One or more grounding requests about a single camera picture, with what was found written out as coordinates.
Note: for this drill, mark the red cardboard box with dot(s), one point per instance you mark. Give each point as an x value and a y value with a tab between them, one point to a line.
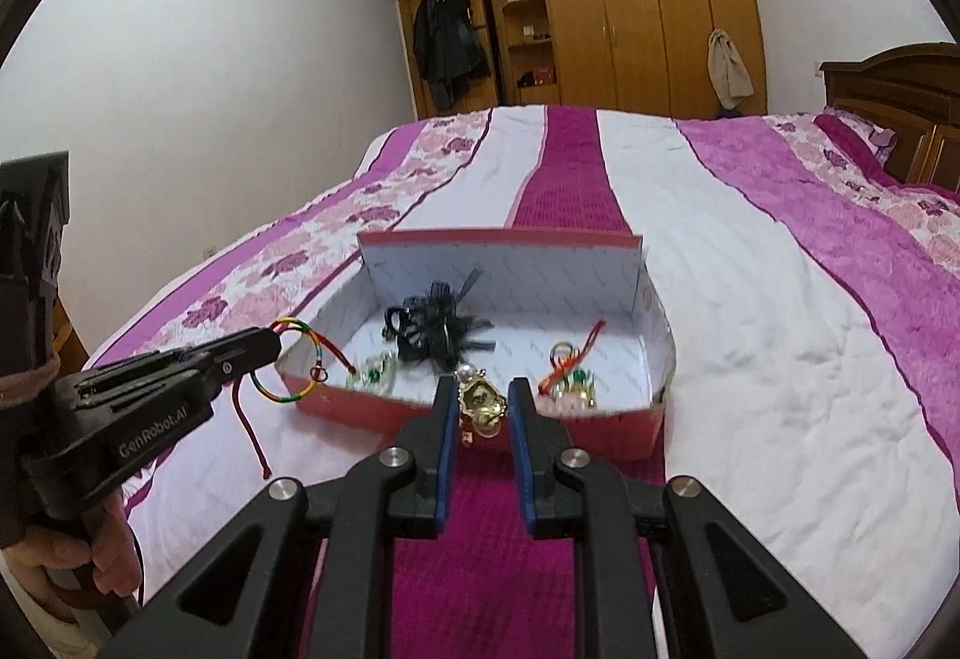
525	284

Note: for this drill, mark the wooden bedside furniture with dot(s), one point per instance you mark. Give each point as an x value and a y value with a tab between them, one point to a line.
71	337

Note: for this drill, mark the dark hanging clothes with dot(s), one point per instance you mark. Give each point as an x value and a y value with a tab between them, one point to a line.
446	52

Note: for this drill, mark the wooden wardrobe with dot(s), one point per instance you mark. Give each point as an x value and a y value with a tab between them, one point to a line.
637	14

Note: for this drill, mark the black ribbon hair bow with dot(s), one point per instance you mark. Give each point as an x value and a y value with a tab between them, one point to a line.
431	329

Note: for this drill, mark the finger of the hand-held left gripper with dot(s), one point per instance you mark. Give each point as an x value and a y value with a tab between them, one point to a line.
247	349
142	361

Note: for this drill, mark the beige hanging cloth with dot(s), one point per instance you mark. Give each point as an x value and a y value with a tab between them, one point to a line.
727	67

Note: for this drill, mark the wooden headboard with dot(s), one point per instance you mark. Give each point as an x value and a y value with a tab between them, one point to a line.
900	104

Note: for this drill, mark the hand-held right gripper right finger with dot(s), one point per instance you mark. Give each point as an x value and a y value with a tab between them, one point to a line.
521	464

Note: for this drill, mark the bed with purple quilt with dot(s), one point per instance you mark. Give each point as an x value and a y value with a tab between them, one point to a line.
787	367

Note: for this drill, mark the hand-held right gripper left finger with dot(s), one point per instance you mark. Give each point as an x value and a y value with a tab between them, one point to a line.
446	464

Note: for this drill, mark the pink flower hair clip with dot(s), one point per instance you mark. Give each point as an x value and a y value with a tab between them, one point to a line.
574	402

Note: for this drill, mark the green bead earring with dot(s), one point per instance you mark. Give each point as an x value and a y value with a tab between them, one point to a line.
578	376

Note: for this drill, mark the person's left hand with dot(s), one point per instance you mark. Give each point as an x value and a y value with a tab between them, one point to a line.
112	546

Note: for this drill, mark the pink floral pillow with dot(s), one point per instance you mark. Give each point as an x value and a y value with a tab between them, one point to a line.
855	130

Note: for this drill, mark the person's left forearm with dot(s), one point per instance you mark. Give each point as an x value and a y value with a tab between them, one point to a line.
30	621

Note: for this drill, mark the red item on shelf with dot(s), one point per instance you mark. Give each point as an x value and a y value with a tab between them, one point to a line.
538	77

